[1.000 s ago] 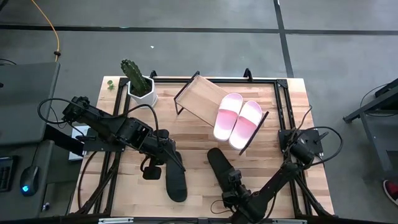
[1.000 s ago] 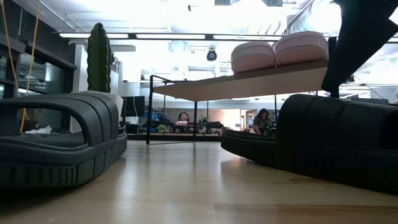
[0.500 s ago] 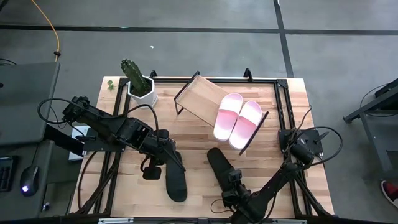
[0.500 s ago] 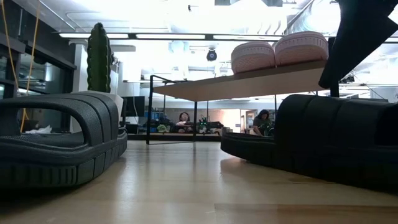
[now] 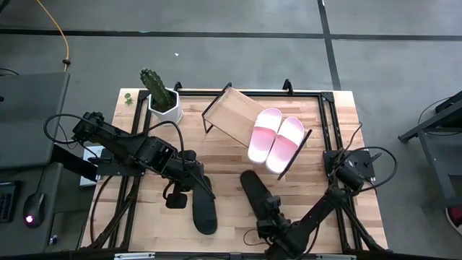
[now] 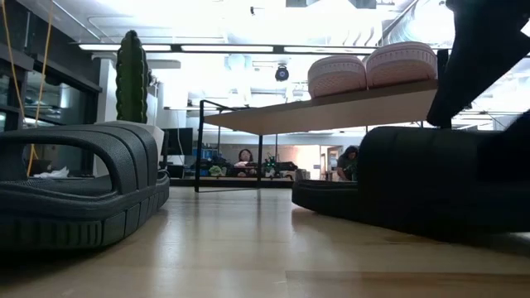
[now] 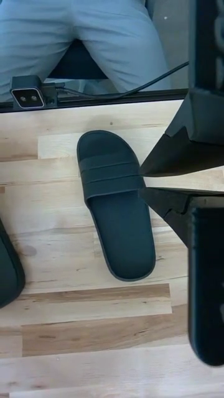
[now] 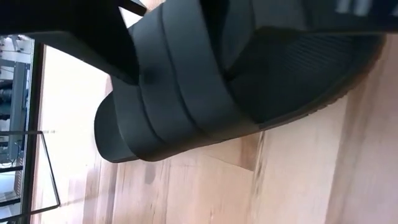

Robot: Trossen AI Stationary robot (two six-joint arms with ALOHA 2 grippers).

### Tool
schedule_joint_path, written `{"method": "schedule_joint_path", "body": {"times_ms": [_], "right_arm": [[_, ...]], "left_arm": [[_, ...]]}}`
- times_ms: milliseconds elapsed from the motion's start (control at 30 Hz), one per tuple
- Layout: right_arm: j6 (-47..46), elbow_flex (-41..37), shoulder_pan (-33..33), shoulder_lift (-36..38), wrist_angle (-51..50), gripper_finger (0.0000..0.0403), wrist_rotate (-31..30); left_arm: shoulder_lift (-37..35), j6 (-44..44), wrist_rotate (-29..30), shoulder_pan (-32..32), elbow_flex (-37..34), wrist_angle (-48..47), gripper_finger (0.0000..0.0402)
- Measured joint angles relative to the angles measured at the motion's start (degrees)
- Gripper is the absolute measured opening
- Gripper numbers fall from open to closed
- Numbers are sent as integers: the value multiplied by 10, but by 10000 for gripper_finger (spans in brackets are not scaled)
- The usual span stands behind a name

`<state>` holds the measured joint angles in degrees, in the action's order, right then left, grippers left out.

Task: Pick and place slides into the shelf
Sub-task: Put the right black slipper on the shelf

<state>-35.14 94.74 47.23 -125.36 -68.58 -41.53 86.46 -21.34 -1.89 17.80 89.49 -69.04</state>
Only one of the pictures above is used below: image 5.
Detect person's foot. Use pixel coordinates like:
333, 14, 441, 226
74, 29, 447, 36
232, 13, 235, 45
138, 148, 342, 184
445, 207, 462, 236

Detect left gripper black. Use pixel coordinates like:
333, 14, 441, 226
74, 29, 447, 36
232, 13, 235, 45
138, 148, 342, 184
169, 160, 217, 201

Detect white paper sheet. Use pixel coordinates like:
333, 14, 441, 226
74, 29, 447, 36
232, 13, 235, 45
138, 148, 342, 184
79, 145, 106, 188

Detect black flat bar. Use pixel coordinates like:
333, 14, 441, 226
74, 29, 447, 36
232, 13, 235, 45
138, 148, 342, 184
50, 143, 100, 181

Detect dark grey computer desk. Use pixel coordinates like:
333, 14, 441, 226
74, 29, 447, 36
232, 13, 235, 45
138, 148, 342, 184
0, 161, 66, 256

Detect black aluminium table frame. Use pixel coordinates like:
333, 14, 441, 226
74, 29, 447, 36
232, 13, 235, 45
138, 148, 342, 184
79, 79, 386, 254

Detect pink foam slide sandal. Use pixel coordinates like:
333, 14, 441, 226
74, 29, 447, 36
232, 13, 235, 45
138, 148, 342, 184
247, 107, 284, 165
265, 116, 306, 175

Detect yellow cable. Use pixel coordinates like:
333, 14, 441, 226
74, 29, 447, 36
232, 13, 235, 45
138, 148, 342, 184
35, 0, 71, 72

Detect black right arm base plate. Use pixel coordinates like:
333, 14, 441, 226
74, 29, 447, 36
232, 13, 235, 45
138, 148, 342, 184
322, 149, 377, 181

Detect grey side table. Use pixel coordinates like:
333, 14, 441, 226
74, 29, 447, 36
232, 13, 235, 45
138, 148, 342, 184
0, 71, 71, 170

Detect black foam slide sandal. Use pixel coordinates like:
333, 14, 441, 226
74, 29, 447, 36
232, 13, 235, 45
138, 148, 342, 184
191, 175, 219, 235
240, 169, 275, 222

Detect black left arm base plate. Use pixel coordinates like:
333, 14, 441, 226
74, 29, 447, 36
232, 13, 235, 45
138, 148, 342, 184
95, 147, 147, 178

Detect black computer mouse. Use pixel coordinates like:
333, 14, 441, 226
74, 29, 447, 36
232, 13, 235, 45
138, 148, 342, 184
22, 191, 47, 229

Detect white hexagonal plant pot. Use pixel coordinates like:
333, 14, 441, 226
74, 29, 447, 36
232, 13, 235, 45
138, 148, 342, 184
147, 87, 185, 127

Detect silver metal bracket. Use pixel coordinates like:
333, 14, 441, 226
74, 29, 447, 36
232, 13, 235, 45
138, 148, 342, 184
113, 252, 157, 260
315, 253, 357, 260

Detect wooden shelf, black metal frame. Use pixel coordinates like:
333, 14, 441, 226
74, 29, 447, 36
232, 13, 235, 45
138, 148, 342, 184
201, 82, 313, 181

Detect green cactus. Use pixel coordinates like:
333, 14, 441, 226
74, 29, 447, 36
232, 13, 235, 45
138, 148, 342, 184
139, 68, 177, 111

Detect black keyboard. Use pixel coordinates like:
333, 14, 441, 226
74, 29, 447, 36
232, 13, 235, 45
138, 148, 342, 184
0, 180, 18, 223

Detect black metal side stand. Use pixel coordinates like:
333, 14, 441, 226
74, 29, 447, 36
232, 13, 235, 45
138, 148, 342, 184
398, 90, 462, 210

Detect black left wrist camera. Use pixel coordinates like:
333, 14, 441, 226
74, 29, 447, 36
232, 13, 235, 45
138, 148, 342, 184
165, 182, 188, 210

